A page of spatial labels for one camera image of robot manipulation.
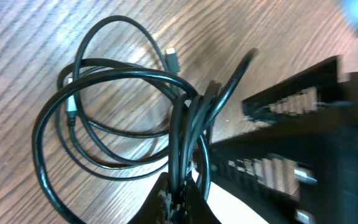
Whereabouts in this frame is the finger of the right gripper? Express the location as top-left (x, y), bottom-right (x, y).
top-left (206, 141), bottom-right (301, 223)
top-left (242, 55), bottom-right (341, 124)

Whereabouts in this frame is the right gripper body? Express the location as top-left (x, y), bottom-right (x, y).
top-left (290, 72), bottom-right (358, 223)

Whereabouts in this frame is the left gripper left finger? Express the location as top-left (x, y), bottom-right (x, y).
top-left (128, 172), bottom-right (173, 224)

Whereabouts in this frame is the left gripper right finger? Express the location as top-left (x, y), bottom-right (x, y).
top-left (178, 177), bottom-right (221, 224)

